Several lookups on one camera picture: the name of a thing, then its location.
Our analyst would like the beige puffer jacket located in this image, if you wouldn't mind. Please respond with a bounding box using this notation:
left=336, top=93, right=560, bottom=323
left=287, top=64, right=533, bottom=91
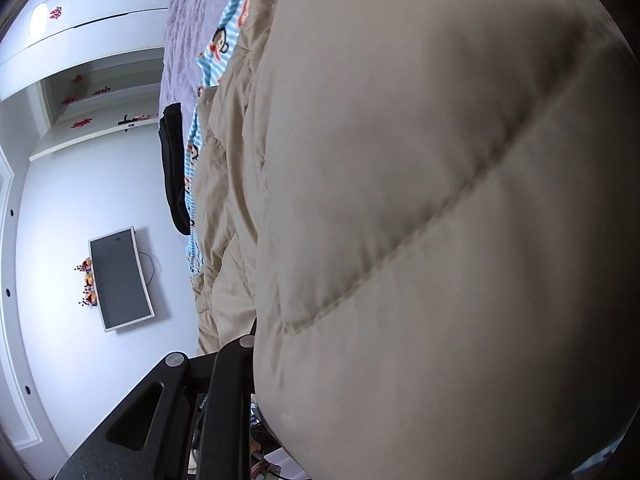
left=192, top=0, right=639, bottom=479

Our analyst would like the purple bed cover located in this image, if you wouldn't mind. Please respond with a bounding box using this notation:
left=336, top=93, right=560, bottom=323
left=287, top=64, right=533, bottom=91
left=160, top=0, right=229, bottom=133

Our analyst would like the blue monkey print blanket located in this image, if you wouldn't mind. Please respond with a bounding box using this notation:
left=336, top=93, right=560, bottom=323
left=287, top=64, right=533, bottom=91
left=184, top=0, right=250, bottom=276

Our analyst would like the fruit ornament wall decoration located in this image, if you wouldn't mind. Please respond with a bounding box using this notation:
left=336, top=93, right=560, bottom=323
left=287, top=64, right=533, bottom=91
left=75, top=257, right=98, bottom=307

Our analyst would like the white door with handle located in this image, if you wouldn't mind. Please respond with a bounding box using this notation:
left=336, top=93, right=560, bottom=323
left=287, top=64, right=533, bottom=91
left=29, top=48, right=164, bottom=162

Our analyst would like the white wardrobe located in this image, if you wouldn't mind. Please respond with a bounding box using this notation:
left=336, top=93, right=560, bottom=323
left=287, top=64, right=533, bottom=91
left=0, top=0, right=191, bottom=104

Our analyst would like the black folded garment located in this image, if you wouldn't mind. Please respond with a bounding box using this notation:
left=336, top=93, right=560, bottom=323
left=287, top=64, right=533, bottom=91
left=158, top=103, right=191, bottom=236

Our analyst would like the wall mounted monitor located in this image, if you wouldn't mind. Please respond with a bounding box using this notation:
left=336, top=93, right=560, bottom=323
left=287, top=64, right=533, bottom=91
left=89, top=226, right=155, bottom=332

